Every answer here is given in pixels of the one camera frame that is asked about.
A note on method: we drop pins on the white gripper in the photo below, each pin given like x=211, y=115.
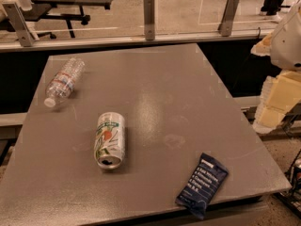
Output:
x=288, y=44

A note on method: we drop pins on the silver green 7up can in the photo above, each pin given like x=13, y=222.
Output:
x=109, y=147

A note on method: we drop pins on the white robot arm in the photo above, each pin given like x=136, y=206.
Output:
x=289, y=28

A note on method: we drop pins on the dark blue snack bar wrapper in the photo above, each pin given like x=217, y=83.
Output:
x=202, y=185

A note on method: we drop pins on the clear plastic water bottle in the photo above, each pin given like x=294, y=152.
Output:
x=62, y=85

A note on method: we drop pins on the dark background desk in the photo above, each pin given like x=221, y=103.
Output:
x=68, y=18

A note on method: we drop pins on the right metal rail bracket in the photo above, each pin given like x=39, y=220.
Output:
x=225, y=27

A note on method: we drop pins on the metal rail bracket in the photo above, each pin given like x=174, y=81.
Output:
x=225, y=27
x=17, y=21
x=149, y=19

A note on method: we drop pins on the black wire rack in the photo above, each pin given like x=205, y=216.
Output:
x=292, y=197

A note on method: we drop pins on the middle metal rail bracket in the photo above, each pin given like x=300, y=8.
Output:
x=149, y=19

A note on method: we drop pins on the metal guard rail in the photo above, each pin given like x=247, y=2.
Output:
x=125, y=41

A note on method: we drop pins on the left metal rail bracket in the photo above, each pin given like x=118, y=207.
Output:
x=17, y=21

